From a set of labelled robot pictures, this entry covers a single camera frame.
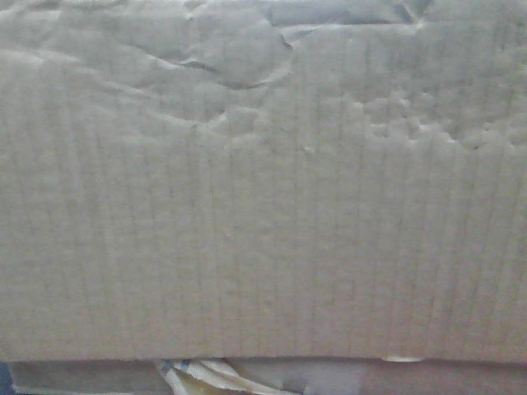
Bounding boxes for brown cardboard box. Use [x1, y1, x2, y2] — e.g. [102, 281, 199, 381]
[7, 357, 526, 394]
[1, 1, 526, 363]

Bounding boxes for torn packing tape strip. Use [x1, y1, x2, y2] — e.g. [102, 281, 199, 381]
[154, 359, 308, 394]

